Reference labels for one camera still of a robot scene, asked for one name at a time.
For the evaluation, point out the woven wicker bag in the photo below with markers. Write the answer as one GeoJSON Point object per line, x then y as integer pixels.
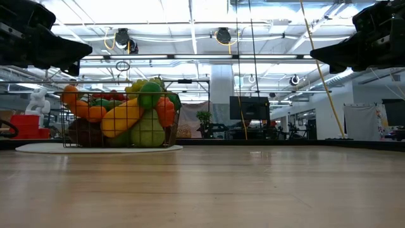
{"type": "Point", "coordinates": [184, 130]}

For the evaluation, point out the white building column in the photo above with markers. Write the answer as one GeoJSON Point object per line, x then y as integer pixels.
{"type": "Point", "coordinates": [221, 82]}

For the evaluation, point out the small black ceiling reel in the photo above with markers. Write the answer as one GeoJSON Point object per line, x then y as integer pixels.
{"type": "Point", "coordinates": [294, 80]}

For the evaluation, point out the green grape bunch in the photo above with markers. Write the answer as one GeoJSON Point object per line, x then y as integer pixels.
{"type": "Point", "coordinates": [136, 85]}

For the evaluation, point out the white round mat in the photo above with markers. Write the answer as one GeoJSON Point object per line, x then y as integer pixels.
{"type": "Point", "coordinates": [142, 149]}

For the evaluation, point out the black monitor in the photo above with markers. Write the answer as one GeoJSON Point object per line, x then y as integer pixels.
{"type": "Point", "coordinates": [250, 107]}

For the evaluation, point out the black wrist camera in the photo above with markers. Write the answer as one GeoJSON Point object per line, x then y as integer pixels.
{"type": "Point", "coordinates": [371, 16]}
{"type": "Point", "coordinates": [34, 14]}

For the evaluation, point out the white hanging cloth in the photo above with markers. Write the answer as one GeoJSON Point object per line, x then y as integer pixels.
{"type": "Point", "coordinates": [362, 122]}

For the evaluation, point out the silver ceiling duct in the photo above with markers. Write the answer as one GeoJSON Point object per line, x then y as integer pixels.
{"type": "Point", "coordinates": [335, 79]}

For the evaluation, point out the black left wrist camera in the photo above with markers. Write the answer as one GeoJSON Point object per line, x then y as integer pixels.
{"type": "Point", "coordinates": [34, 14]}

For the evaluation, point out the black wall panel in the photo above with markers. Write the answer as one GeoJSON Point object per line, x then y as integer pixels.
{"type": "Point", "coordinates": [394, 112]}

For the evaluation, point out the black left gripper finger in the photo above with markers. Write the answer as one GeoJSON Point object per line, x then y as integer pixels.
{"type": "Point", "coordinates": [72, 69]}
{"type": "Point", "coordinates": [63, 52]}

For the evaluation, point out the green pear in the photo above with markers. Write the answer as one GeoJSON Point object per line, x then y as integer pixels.
{"type": "Point", "coordinates": [148, 133]}

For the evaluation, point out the black metal rack frame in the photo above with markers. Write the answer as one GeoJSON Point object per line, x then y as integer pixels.
{"type": "Point", "coordinates": [185, 81]}

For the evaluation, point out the orange tangerine cluster with leaves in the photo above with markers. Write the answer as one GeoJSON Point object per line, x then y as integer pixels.
{"type": "Point", "coordinates": [82, 107]}

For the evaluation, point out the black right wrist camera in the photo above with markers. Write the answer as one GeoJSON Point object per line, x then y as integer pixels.
{"type": "Point", "coordinates": [371, 16]}

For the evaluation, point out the red storage box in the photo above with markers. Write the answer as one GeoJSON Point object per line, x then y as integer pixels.
{"type": "Point", "coordinates": [27, 126]}

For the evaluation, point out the large green lime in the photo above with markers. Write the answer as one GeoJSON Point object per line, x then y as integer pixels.
{"type": "Point", "coordinates": [149, 95]}

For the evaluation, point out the orange bell pepper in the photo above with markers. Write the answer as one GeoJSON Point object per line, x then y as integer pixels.
{"type": "Point", "coordinates": [166, 111]}

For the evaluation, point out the green potted plant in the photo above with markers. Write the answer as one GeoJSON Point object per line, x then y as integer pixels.
{"type": "Point", "coordinates": [204, 117]}

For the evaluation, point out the dark red bell pepper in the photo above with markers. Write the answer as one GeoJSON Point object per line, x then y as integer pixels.
{"type": "Point", "coordinates": [83, 133]}

